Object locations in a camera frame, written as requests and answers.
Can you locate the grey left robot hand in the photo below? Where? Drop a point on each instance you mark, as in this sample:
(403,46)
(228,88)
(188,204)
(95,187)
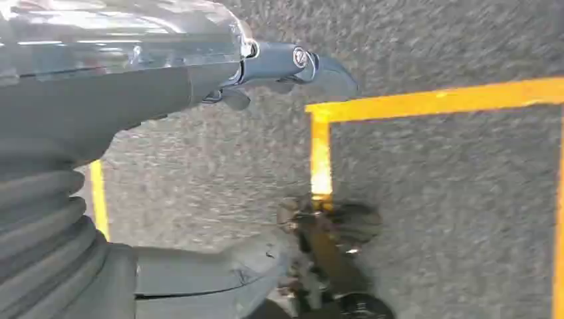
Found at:
(110,53)

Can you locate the yellow floor tape strip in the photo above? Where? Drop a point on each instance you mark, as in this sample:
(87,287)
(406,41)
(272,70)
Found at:
(99,198)

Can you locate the ribbed grey left arm sleeve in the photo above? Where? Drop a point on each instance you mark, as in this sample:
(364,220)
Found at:
(39,229)

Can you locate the yellow floor tape rectangle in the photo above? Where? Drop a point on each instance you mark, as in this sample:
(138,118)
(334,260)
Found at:
(423,99)

